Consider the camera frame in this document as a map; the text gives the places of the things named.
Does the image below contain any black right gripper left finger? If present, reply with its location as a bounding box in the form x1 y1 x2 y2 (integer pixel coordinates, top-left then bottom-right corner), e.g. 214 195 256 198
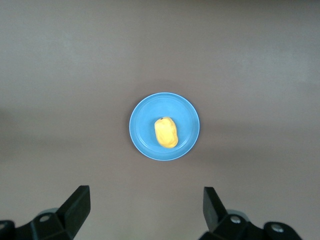
0 185 91 240

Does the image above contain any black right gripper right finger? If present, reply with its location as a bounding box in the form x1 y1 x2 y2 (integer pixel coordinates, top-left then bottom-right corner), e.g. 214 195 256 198
198 186 305 240

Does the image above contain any yellow potato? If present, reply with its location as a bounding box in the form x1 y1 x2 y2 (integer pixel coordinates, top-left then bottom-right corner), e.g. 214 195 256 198
153 116 179 149

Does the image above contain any blue round plate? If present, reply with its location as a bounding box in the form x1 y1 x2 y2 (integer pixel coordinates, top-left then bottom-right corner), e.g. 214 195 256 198
128 92 201 162

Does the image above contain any brown table cover sheet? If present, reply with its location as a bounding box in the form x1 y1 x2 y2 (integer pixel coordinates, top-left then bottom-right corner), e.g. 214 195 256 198
0 0 320 240

